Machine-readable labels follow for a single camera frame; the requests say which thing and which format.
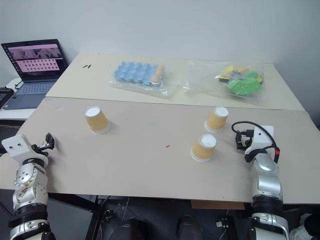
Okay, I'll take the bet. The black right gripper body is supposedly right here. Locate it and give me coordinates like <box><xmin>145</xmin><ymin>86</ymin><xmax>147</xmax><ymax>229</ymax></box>
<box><xmin>240</xmin><ymin>128</ymin><xmax>255</xmax><ymax>150</ymax></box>

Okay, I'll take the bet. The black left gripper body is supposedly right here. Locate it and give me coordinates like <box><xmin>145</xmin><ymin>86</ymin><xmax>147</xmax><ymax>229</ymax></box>
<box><xmin>31</xmin><ymin>142</ymin><xmax>50</xmax><ymax>157</ymax></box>

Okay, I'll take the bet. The orange paper cup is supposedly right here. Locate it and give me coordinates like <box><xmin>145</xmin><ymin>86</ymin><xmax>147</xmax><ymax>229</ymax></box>
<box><xmin>83</xmin><ymin>106</ymin><xmax>112</xmax><ymax>136</ymax></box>
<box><xmin>190</xmin><ymin>133</ymin><xmax>217</xmax><ymax>163</ymax></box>
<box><xmin>204</xmin><ymin>106</ymin><xmax>229</xmax><ymax>134</ymax></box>

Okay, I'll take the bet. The green toy piece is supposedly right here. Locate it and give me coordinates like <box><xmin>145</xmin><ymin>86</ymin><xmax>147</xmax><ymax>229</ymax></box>
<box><xmin>226</xmin><ymin>70</ymin><xmax>263</xmax><ymax>97</ymax></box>

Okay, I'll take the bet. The brown cardboard sheet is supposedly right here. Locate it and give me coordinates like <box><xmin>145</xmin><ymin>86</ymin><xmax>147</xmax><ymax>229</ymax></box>
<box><xmin>190</xmin><ymin>199</ymin><xmax>246</xmax><ymax>211</ymax></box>

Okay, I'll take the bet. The grey open laptop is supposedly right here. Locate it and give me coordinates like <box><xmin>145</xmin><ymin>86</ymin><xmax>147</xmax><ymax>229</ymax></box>
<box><xmin>0</xmin><ymin>38</ymin><xmax>69</xmax><ymax>111</ymax></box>

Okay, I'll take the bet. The yellow toy piece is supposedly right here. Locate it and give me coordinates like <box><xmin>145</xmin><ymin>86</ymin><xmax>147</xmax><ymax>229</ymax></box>
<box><xmin>220</xmin><ymin>64</ymin><xmax>237</xmax><ymax>78</ymax></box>

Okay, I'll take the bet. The clear plastic bag with toys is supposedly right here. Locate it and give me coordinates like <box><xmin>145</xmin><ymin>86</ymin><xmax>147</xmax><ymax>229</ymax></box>
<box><xmin>182</xmin><ymin>58</ymin><xmax>265</xmax><ymax>103</ymax></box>

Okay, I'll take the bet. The dark rounded shape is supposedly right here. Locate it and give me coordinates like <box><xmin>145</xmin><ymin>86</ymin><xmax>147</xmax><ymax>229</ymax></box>
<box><xmin>176</xmin><ymin>214</ymin><xmax>204</xmax><ymax>240</ymax></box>
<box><xmin>109</xmin><ymin>216</ymin><xmax>143</xmax><ymax>240</ymax></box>

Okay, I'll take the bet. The blue egg tray in bag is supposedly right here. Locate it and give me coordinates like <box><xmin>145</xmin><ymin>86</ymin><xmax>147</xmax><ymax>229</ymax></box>
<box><xmin>108</xmin><ymin>59</ymin><xmax>181</xmax><ymax>100</ymax></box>

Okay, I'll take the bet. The white plastic bag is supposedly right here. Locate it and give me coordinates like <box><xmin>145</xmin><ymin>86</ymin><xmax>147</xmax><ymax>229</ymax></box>
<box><xmin>289</xmin><ymin>213</ymin><xmax>320</xmax><ymax>240</ymax></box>

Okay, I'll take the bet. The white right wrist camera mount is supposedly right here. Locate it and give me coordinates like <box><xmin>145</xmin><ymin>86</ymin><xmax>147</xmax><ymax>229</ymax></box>
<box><xmin>244</xmin><ymin>125</ymin><xmax>276</xmax><ymax>156</ymax></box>

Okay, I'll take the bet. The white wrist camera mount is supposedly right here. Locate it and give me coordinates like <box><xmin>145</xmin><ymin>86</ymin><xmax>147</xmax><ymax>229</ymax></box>
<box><xmin>0</xmin><ymin>134</ymin><xmax>50</xmax><ymax>166</ymax></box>
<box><xmin>244</xmin><ymin>125</ymin><xmax>276</xmax><ymax>156</ymax></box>

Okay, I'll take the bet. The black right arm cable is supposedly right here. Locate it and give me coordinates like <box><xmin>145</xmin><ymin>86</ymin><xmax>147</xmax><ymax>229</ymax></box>
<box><xmin>231</xmin><ymin>120</ymin><xmax>281</xmax><ymax>164</ymax></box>

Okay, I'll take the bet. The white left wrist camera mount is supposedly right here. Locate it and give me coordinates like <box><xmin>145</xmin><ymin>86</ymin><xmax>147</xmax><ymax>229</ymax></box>
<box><xmin>0</xmin><ymin>134</ymin><xmax>50</xmax><ymax>166</ymax></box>

